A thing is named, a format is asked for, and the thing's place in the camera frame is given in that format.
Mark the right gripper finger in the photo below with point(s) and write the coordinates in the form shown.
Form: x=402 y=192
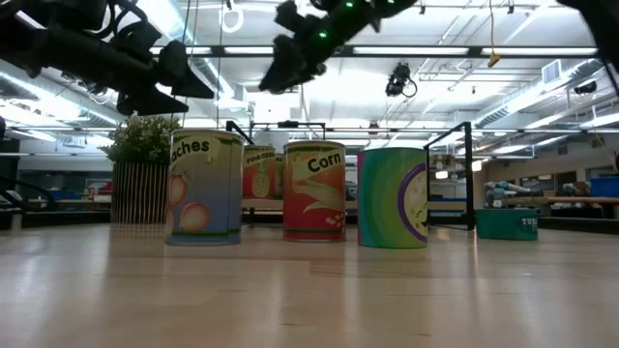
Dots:
x=292 y=17
x=290 y=67

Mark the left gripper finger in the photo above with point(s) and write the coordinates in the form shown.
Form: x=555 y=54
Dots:
x=181 y=72
x=155 y=105

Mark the peaches label can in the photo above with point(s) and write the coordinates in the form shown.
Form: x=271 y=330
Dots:
x=205 y=193

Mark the pineapple label can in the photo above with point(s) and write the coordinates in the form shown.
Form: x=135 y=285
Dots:
x=258 y=174

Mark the corn label can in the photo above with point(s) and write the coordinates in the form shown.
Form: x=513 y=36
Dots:
x=314 y=193

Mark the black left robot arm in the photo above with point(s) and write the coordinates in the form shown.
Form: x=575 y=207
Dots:
x=58 y=48

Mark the potted green plant striped pot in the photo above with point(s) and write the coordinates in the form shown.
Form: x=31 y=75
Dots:
x=140 y=188

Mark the gold label tin can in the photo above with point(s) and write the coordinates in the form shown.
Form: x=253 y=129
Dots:
x=279 y=179

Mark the black overhead crossbar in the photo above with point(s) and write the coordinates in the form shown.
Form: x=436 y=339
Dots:
x=474 y=50

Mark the green can purple circle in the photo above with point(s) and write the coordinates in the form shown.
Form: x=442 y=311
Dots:
x=387 y=203

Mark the blue storage bin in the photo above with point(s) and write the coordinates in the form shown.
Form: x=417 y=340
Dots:
x=604 y=187

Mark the ceiling-mounted black camera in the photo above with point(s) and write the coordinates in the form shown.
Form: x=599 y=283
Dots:
x=399 y=79

